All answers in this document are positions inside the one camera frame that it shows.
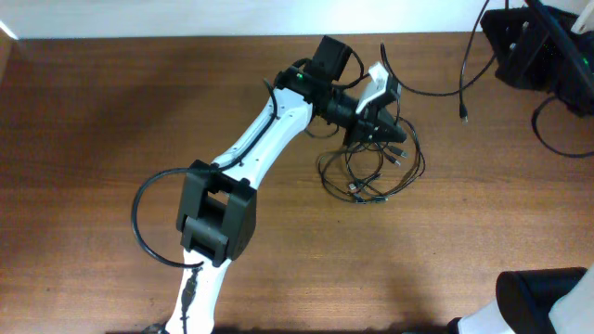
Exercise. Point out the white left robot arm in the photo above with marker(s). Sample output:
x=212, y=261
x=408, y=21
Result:
x=217, y=212

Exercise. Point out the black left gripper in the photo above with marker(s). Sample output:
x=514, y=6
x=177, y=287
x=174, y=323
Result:
x=368, y=123

